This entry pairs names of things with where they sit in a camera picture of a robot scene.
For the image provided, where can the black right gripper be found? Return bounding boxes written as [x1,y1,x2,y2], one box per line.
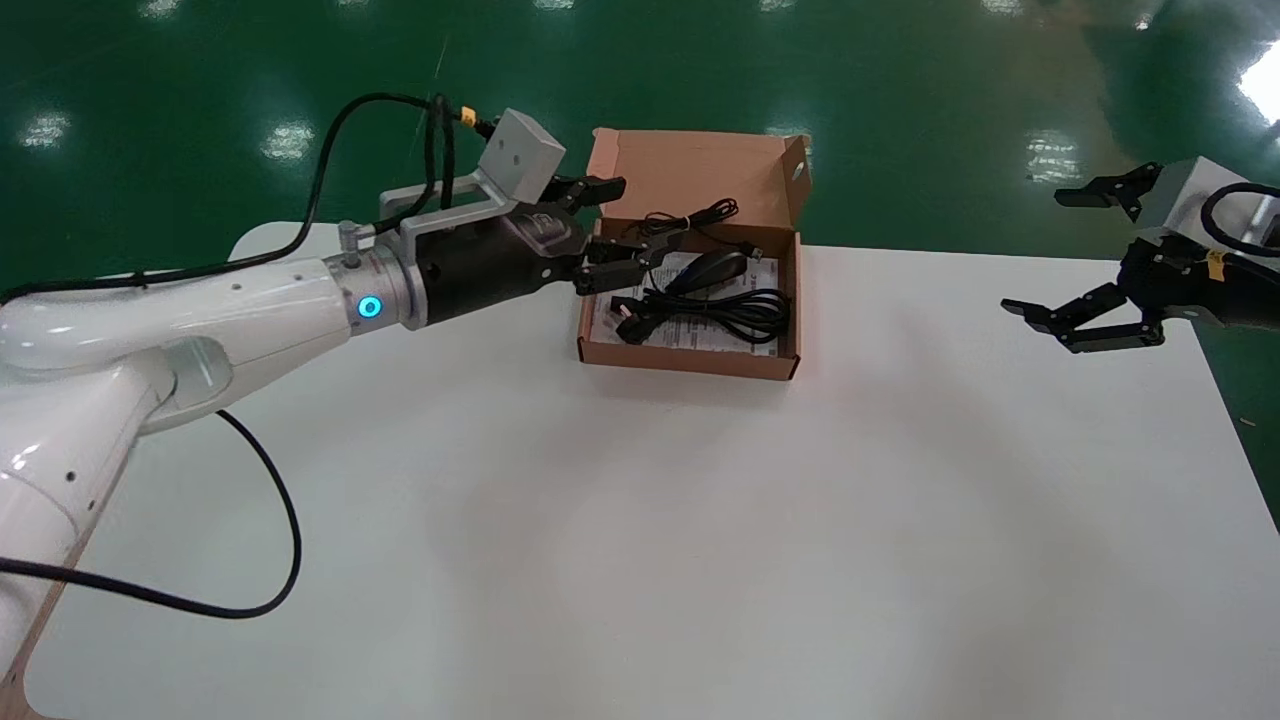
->
[1000,165,1280,354]

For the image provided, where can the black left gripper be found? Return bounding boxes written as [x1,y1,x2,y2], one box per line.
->
[405,175,691,326]

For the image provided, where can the black mouse with USB cable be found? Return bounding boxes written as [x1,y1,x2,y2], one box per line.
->
[623,198,769,298]

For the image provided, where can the black power cable with plug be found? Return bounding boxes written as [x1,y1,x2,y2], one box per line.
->
[610,288,793,348]

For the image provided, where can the brown cardboard storage box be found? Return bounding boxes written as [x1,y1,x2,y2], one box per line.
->
[577,127,813,382]

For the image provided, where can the white printed instruction sheet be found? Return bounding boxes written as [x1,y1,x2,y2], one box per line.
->
[592,250,781,353]

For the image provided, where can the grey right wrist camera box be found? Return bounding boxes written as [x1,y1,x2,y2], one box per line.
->
[1140,157,1280,251]

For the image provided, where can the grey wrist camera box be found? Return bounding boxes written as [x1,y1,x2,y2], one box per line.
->
[380,108,567,241]
[1140,157,1280,251]

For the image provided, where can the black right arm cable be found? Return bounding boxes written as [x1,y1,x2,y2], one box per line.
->
[1200,183,1280,263]

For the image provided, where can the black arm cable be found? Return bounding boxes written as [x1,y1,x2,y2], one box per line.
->
[0,93,501,301]
[0,410,303,621]
[1200,183,1280,263]

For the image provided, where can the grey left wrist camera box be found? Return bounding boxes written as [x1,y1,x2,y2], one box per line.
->
[380,108,567,241]

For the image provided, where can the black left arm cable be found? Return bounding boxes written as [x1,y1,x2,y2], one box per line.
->
[0,410,303,621]
[0,93,501,301]

